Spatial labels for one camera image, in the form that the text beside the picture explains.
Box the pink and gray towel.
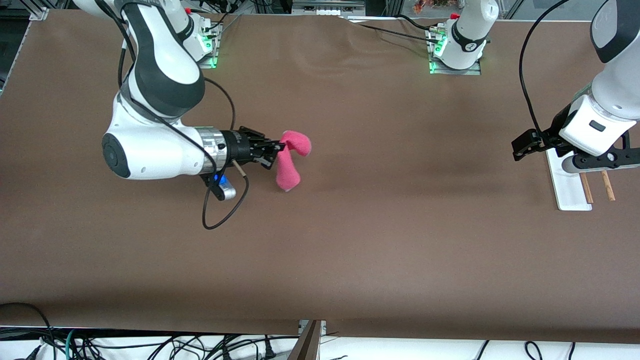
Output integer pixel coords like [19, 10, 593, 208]
[274, 130, 313, 193]

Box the white rack base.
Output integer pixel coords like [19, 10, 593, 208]
[544, 148, 594, 212]

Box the white power strip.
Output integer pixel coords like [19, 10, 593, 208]
[292, 0, 366, 16]

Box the orange red cluttered object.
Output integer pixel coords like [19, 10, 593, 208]
[413, 0, 454, 14]

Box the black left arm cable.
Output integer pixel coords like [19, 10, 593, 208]
[518, 0, 615, 137]

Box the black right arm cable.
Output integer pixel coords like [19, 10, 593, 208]
[117, 0, 251, 231]

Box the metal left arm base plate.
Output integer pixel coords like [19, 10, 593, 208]
[428, 27, 483, 76]

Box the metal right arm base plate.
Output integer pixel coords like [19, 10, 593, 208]
[192, 20, 222, 70]

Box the black cable to arm base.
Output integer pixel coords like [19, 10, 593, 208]
[339, 16, 434, 43]

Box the metal table leg bracket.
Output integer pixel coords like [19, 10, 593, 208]
[287, 320, 327, 360]

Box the black floor cable with plug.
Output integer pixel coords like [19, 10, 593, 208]
[220, 334, 279, 360]

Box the black looped floor cable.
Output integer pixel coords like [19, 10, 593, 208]
[0, 302, 57, 360]

